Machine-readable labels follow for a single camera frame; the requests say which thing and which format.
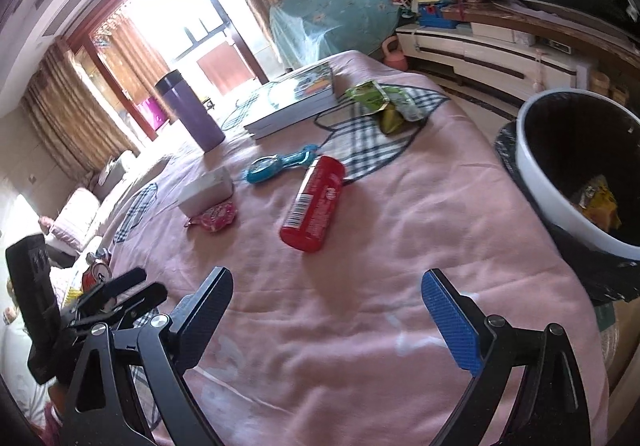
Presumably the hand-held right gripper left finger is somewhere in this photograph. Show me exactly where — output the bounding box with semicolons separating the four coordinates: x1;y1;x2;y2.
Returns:
60;266;235;446

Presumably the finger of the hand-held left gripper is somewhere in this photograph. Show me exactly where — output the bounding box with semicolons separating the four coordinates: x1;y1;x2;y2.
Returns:
106;282;169;328
74;268;148;316

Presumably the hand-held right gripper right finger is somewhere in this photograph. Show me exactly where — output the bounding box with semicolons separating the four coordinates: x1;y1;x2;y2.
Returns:
421;268;592;446

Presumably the white bin with black liner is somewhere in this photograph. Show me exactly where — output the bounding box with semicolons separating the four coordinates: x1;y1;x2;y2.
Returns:
493;88;640;305

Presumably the red soda can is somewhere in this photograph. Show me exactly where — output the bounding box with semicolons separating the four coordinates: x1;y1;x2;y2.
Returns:
81;250;114;293

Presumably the pink striped cushion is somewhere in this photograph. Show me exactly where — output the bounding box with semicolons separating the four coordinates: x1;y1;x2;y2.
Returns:
50;187;104;255

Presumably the light fabric sofa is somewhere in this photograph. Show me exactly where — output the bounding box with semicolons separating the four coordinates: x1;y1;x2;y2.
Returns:
0;150;174;427

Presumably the pink snack wrapper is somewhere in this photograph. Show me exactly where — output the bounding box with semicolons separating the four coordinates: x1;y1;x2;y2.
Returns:
183;200;237;232

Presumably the white grey box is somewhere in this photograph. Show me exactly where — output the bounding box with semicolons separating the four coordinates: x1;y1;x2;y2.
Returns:
178;165;235;217

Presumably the red cylindrical can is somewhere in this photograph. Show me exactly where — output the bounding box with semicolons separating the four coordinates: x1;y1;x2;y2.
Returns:
279;155;347;255

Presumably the magenta storage box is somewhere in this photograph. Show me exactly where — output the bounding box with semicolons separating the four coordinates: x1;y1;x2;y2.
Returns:
134;95;167;130

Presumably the purple thermos bottle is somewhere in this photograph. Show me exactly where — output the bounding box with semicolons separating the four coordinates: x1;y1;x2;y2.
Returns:
154;69;226;153

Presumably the yellow green snack packet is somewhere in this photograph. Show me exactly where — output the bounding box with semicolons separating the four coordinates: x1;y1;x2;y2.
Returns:
380;108;407;135

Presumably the white green snack packet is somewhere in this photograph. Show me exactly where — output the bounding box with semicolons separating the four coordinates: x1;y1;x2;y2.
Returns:
389;90;436;123

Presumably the orange sheer curtain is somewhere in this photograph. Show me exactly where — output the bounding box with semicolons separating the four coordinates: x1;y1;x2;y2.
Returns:
89;10;172;128

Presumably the pink kettlebell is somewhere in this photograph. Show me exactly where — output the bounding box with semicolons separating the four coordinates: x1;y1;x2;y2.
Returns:
382;36;407;72

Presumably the white brown television cabinet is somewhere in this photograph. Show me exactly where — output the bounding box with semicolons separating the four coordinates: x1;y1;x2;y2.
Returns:
395;0;640;128

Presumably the blue plastic toy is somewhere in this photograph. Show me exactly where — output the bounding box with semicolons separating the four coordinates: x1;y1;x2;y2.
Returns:
417;3;459;30

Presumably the teal cloth covered furniture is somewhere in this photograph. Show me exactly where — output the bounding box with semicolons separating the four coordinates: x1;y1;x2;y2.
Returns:
268;0;401;70

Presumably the red wooden door frame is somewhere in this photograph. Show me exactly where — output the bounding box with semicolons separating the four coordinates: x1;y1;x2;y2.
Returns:
65;0;271;142

